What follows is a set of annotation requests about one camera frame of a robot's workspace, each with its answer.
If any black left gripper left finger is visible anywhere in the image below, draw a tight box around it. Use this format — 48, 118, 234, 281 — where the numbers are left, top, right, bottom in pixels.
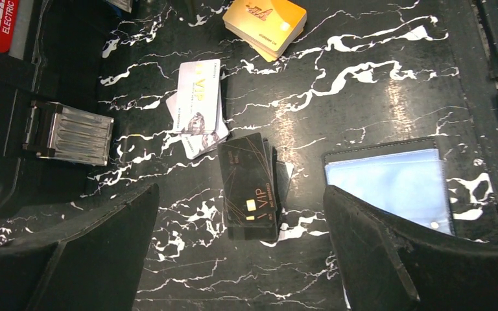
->
0, 184, 160, 310

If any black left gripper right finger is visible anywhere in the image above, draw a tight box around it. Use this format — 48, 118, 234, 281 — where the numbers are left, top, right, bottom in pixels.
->
323, 185, 498, 310

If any orange object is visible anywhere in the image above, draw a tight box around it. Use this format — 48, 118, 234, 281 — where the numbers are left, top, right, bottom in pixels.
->
222, 0, 307, 62

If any white card on table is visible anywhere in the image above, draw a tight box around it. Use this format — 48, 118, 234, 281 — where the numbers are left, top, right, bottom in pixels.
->
166, 59, 229, 159

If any black toolbox with red handle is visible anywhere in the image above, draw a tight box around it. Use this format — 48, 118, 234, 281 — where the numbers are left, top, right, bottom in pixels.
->
0, 1, 133, 218

